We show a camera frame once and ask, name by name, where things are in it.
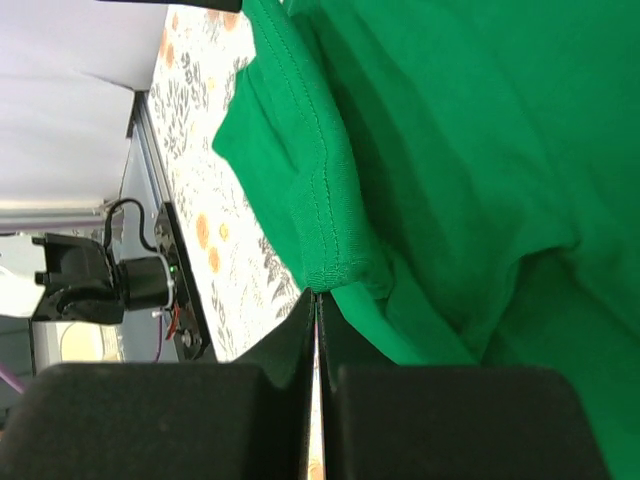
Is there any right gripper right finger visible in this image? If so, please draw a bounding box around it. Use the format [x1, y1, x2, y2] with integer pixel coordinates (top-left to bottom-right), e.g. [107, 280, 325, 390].
[317, 294, 610, 479]

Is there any aluminium frame rail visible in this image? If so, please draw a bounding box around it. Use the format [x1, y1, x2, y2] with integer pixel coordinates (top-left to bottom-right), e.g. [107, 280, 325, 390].
[0, 89, 176, 361]

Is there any green t-shirt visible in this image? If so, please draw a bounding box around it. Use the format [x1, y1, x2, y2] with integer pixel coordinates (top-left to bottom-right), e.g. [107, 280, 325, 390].
[213, 1, 639, 479]

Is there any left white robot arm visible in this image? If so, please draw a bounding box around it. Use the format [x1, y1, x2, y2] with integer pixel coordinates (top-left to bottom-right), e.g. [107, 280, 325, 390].
[1, 198, 177, 325]

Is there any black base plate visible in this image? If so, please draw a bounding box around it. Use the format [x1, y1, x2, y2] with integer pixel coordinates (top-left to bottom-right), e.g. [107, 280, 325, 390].
[154, 202, 218, 363]

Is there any floral table mat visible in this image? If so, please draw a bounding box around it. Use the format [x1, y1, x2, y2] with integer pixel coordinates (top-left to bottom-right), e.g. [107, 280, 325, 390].
[147, 0, 331, 480]

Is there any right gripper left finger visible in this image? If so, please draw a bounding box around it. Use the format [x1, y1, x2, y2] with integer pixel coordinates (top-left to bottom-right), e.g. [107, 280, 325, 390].
[1, 291, 316, 479]

